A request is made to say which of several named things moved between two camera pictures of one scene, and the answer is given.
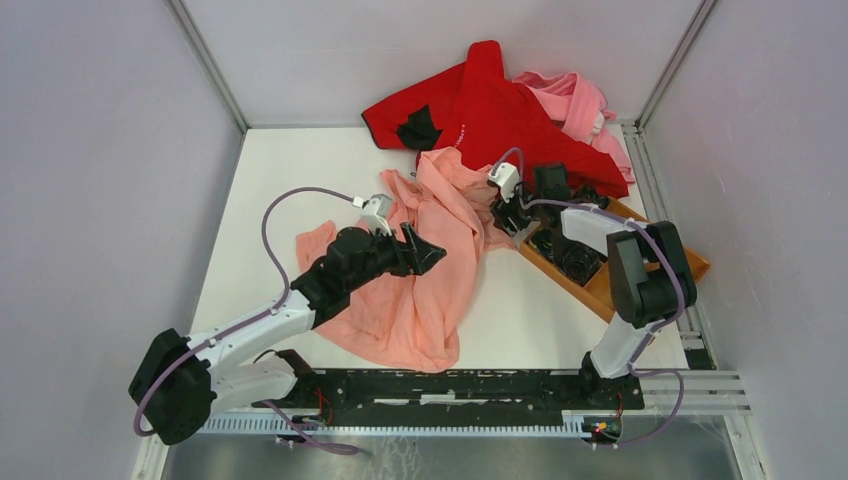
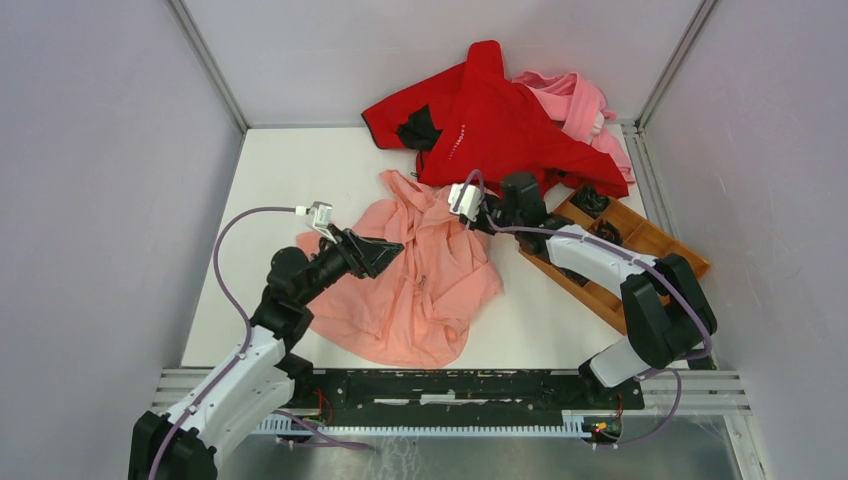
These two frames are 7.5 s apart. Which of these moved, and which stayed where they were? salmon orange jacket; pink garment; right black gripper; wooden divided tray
Moved: right black gripper; salmon orange jacket
Stayed: pink garment; wooden divided tray
